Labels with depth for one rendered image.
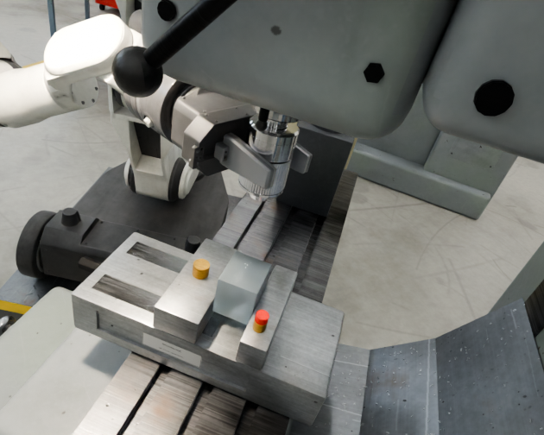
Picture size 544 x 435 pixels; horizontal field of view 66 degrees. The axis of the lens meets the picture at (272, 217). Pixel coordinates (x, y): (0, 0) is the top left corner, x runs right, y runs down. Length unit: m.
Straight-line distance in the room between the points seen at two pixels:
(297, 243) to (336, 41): 0.62
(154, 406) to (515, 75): 0.51
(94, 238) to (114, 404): 0.75
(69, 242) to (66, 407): 0.66
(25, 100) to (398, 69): 0.48
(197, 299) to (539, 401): 0.41
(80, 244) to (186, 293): 0.74
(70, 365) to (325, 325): 0.38
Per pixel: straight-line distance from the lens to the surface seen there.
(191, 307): 0.53
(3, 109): 0.65
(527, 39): 0.24
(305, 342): 0.58
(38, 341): 0.91
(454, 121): 0.25
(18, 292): 1.43
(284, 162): 0.39
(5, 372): 0.88
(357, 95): 0.26
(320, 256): 0.82
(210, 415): 0.58
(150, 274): 0.62
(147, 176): 1.29
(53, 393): 0.70
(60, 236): 1.28
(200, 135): 0.38
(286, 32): 0.26
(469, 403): 0.63
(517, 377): 0.61
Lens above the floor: 1.42
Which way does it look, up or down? 36 degrees down
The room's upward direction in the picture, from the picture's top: 15 degrees clockwise
